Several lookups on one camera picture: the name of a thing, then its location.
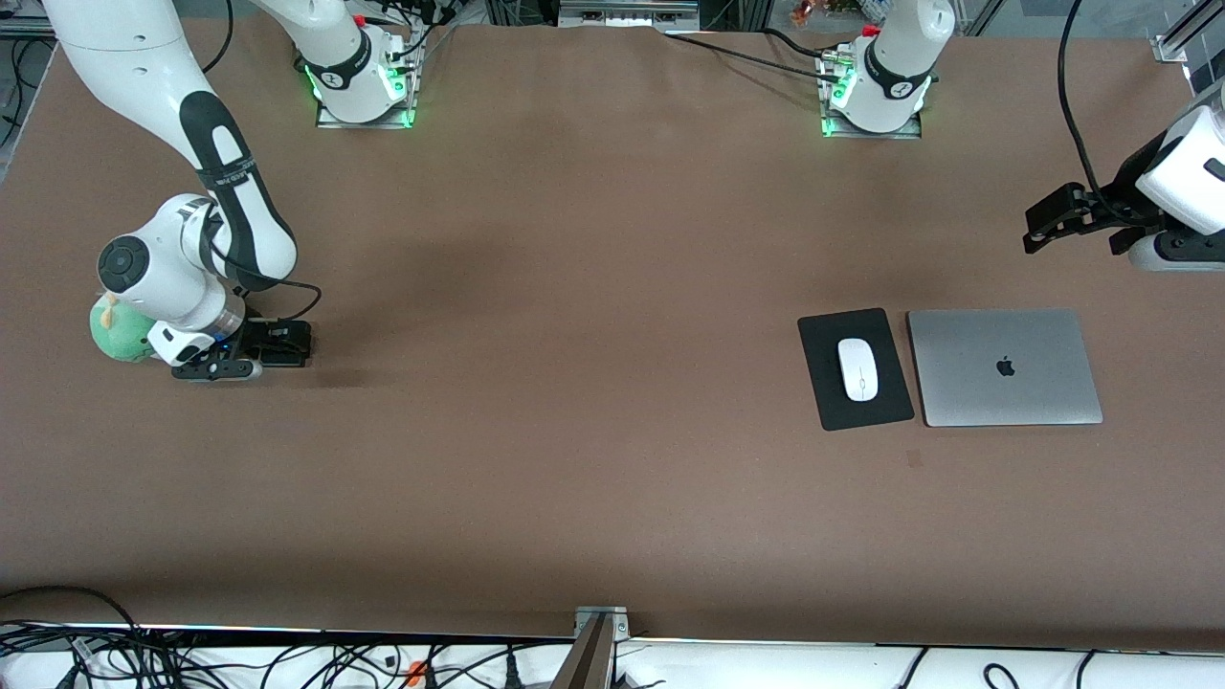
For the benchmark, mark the black mouse pad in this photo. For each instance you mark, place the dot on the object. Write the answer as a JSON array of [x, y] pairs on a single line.
[[890, 383]]

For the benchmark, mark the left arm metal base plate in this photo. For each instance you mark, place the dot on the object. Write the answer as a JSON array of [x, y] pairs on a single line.
[[871, 135]]

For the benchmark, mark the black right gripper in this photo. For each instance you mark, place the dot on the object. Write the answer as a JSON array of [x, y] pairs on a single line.
[[260, 336]]

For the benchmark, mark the aluminium frame profile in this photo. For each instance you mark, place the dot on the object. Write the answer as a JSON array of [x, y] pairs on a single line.
[[1172, 46]]

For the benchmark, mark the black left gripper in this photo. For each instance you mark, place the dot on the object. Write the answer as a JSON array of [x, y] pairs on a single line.
[[1125, 202]]

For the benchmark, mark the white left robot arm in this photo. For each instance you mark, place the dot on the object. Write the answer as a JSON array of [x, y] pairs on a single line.
[[900, 57]]

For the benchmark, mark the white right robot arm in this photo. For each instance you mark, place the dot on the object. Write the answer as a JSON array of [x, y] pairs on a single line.
[[230, 191]]

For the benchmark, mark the green dinosaur plush toy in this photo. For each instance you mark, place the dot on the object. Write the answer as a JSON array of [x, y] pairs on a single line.
[[120, 330]]

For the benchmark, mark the small colourful objects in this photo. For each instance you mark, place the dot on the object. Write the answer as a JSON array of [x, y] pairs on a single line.
[[813, 11]]

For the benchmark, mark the grey closed laptop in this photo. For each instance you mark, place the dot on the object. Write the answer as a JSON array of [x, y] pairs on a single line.
[[957, 383]]

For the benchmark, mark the silver electronics box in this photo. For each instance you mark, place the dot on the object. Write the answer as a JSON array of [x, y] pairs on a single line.
[[627, 14]]

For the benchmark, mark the white computer mouse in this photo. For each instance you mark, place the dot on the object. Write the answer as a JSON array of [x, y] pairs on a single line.
[[858, 368]]

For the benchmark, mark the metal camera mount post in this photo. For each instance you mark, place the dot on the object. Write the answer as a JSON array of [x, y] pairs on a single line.
[[589, 660]]

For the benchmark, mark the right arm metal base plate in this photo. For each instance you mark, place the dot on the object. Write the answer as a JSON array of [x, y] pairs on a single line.
[[364, 124]]

